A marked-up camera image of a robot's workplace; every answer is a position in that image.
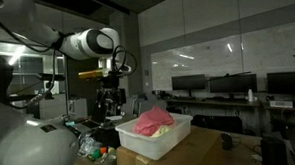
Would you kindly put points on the right black monitor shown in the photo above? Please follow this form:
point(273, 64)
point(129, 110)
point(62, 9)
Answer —
point(281, 83)

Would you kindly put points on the white device on desk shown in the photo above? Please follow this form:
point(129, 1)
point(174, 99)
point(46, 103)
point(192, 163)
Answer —
point(281, 104)

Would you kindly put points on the crumpled clear plastic bottle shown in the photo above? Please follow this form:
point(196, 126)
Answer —
point(87, 145)

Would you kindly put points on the middle black monitor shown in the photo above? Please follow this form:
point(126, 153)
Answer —
point(235, 84)

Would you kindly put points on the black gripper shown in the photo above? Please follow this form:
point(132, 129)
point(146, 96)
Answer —
point(110, 98)

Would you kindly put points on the left black monitor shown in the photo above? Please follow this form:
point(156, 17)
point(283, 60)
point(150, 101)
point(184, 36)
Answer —
point(196, 81)

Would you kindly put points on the white bottle on desk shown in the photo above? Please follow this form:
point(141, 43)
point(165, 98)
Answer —
point(250, 95)

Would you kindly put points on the brown cardboard box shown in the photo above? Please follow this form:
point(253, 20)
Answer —
point(201, 147)

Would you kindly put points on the pink t-shirt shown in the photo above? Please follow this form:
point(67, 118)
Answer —
point(150, 121)

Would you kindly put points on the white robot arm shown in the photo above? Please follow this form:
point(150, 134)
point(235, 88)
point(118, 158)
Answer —
point(30, 141)

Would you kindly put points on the black cylinder speaker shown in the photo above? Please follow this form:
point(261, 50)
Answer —
point(274, 151)

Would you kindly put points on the black monitor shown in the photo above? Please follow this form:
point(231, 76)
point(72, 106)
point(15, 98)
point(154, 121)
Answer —
point(235, 84)
point(196, 81)
point(281, 83)

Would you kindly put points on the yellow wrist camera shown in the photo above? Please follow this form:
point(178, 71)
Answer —
point(93, 74)

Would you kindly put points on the wooden desk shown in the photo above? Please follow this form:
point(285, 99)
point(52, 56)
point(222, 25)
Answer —
point(236, 103)

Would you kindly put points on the black laptop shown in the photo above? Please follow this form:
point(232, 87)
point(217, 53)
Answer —
point(95, 120)

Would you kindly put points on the light yellow t-shirt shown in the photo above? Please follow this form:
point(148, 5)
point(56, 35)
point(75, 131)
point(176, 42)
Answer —
point(161, 131)

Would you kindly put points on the white plastic box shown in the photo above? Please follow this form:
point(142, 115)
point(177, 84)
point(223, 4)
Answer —
point(154, 147)

